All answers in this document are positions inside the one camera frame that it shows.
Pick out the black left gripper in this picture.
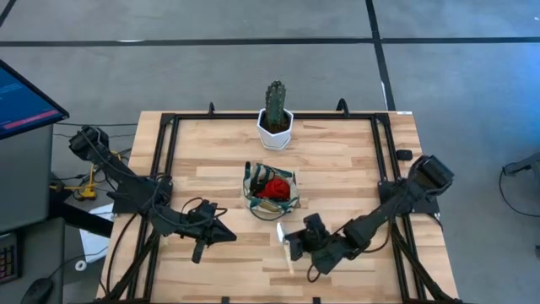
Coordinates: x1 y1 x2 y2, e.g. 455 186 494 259
181 199 238 264

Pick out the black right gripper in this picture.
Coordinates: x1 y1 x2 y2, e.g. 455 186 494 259
283 212 360 276

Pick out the narrow wooden-handled trowel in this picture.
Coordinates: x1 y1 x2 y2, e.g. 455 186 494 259
275 222 295 277

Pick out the cream and green gardening bag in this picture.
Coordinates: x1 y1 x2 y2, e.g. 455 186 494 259
241 161 302 222

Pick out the white hexagonal plant pot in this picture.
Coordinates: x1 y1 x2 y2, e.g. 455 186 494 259
256 108 294 151

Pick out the white paper sheet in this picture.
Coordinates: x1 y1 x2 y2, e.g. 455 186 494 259
78 202 116 263

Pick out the green cactus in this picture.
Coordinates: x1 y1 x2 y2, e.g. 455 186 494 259
264 80 288 130

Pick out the black computer mouse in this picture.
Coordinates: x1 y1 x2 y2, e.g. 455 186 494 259
20 277 54 304

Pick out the grey workstation cart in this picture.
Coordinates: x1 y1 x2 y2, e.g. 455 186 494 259
0 124 67 304

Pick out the black keyboard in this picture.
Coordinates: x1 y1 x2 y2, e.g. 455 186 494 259
0 231 22 284

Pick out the grey chair base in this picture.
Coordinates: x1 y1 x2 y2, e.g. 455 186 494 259
501 151 540 187

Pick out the blue-screen monitor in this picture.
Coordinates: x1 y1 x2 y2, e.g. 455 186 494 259
0 58 71 140

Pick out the black metal table frame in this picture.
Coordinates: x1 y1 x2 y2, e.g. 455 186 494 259
94 97 465 304

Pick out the yellow cable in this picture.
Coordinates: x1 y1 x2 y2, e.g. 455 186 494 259
50 154 123 202

